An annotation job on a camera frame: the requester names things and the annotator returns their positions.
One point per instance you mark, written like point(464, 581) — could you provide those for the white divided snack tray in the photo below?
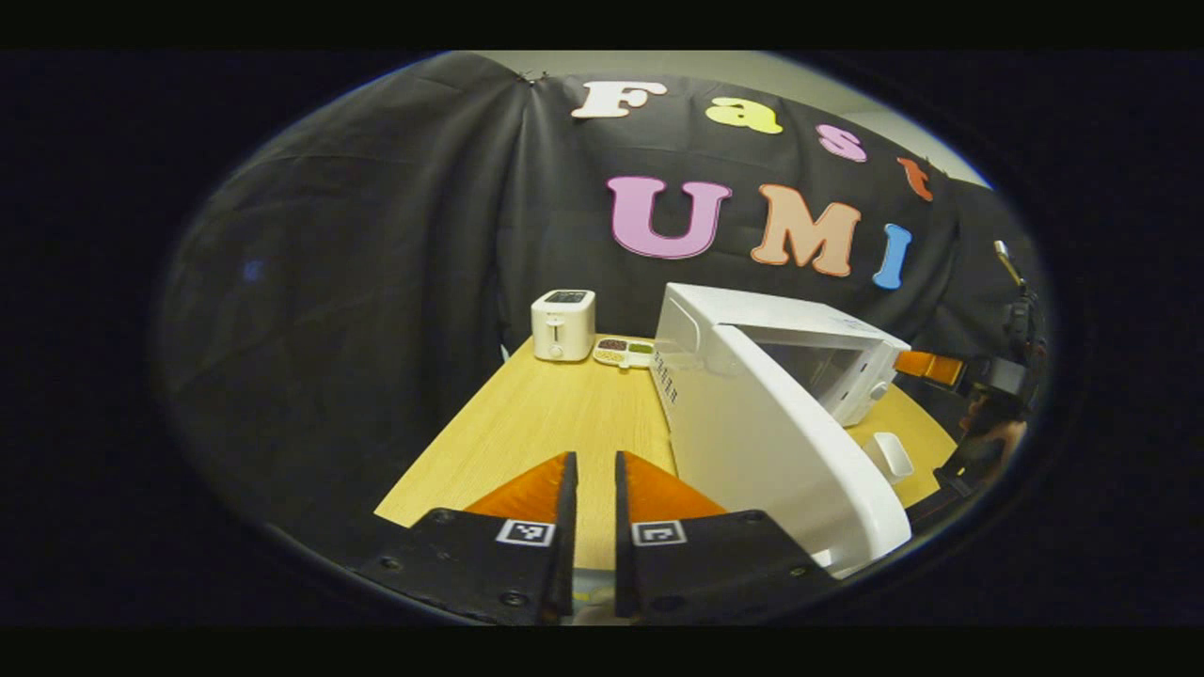
point(623, 353)

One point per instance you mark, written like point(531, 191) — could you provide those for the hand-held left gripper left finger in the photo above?
point(567, 564)

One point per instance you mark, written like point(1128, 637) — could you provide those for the black backdrop cloth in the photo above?
point(357, 282)

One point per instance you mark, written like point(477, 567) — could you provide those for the white microwave oven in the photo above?
point(762, 451)

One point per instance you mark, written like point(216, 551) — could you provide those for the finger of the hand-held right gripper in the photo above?
point(931, 367)

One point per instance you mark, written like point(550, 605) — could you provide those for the white toaster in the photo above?
point(562, 324)

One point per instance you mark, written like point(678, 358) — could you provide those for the black binder clip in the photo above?
point(533, 78)

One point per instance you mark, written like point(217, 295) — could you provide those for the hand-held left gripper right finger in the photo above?
point(624, 564)

